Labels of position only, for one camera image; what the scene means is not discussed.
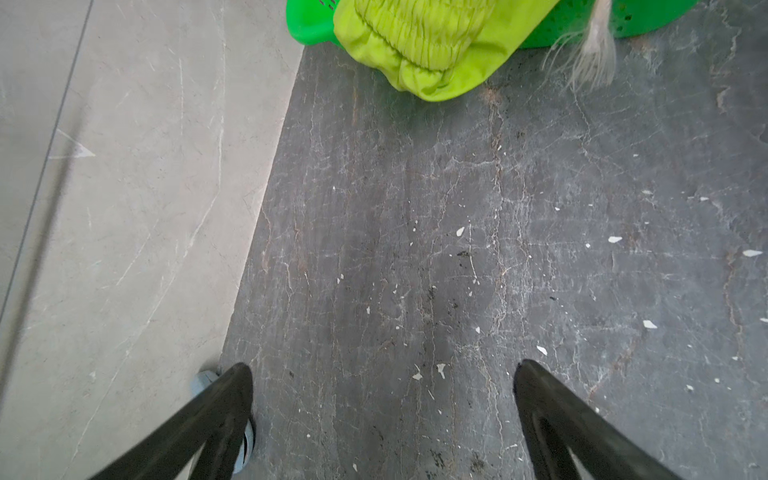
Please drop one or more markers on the lime green shorts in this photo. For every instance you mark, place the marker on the lime green shorts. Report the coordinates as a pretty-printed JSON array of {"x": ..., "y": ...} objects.
[{"x": 436, "y": 50}]

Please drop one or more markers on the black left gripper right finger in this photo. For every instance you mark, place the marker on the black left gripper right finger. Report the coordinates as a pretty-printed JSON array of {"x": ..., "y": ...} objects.
[{"x": 559, "y": 427}]

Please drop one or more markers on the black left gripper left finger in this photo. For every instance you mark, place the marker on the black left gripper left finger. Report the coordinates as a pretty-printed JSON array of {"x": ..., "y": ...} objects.
[{"x": 209, "y": 428}]

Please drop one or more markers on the grey oval case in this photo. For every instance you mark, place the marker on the grey oval case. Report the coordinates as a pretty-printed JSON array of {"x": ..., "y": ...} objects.
[{"x": 199, "y": 383}]

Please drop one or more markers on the green plastic basket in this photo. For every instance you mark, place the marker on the green plastic basket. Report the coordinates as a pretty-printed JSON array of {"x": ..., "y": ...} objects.
[{"x": 310, "y": 22}]

